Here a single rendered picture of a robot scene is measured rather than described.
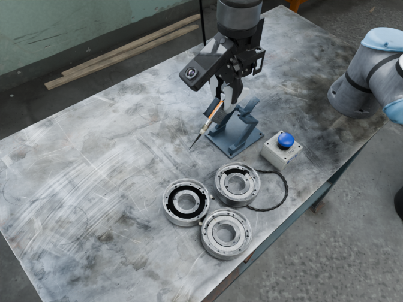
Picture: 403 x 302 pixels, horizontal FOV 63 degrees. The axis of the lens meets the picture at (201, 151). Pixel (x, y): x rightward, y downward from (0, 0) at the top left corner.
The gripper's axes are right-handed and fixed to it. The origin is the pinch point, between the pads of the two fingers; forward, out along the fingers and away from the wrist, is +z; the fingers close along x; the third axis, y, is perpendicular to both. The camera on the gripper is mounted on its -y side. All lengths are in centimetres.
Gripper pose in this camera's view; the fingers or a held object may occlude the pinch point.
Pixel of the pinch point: (220, 106)
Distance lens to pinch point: 74.0
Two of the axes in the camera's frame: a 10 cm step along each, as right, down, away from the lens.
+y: 7.9, -4.7, 3.8
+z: -0.2, 6.1, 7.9
